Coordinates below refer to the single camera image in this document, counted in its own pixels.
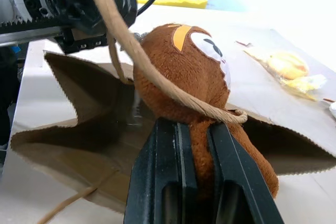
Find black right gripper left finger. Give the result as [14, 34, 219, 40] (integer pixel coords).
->
[123, 118, 201, 224]

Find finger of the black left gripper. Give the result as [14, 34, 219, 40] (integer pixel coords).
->
[55, 26, 109, 54]

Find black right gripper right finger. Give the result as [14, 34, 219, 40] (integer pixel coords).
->
[209, 122, 285, 224]

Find brown paper bag with handles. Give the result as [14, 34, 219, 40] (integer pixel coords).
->
[10, 0, 336, 224]

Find brown plush owl toy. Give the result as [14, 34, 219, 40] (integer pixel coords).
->
[133, 23, 280, 201]

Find yellow foam sponge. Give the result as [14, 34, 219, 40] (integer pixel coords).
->
[136, 0, 208, 10]

